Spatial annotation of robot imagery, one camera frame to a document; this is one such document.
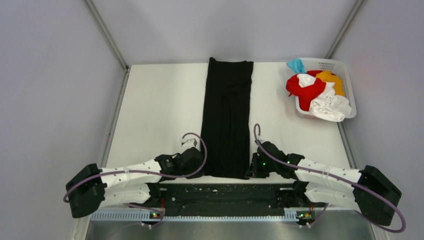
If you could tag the white plastic laundry basket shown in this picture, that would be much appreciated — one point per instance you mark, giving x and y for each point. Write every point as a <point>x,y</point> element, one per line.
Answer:
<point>337,68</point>

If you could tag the left corner metal post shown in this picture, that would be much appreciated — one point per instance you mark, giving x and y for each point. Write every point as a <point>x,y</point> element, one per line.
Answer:
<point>105,33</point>

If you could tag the white t shirt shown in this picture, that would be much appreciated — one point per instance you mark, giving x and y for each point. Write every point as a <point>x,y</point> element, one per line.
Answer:
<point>327,106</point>

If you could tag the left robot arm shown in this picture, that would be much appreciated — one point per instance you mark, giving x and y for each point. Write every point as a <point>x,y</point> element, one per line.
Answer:
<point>94,188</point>

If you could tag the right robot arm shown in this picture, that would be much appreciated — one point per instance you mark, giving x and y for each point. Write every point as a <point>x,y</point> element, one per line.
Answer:
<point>367,191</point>

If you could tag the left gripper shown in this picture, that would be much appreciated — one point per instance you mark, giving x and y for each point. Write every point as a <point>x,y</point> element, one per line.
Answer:
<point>200,173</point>

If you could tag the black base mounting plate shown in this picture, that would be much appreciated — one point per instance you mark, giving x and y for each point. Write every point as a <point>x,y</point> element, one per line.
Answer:
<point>227,200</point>

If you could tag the light blue t shirt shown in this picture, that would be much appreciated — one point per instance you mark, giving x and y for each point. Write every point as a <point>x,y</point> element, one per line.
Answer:
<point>296,65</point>

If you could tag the red t shirt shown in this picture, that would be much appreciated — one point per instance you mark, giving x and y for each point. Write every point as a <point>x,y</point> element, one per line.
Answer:
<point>305,94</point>

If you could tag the aluminium frame rail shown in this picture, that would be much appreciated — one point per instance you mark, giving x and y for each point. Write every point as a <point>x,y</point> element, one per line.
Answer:
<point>143,224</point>

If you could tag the corner metal post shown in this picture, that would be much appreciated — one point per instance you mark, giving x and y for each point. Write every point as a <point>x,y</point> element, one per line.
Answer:
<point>357,7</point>
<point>105,33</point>

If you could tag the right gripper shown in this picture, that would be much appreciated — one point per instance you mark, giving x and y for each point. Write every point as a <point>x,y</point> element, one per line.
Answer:
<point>254,171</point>

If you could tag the black t shirt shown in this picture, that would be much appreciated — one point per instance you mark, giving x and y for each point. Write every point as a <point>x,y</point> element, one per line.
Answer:
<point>225,120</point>

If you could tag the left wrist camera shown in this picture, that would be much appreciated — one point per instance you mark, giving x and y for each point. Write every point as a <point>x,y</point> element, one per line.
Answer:
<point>188,143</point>

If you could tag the right corner metal post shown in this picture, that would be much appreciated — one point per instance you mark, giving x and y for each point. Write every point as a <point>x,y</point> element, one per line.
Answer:
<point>357,7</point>

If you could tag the yellow t shirt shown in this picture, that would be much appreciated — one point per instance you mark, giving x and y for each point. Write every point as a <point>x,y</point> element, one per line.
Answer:
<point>329,77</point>

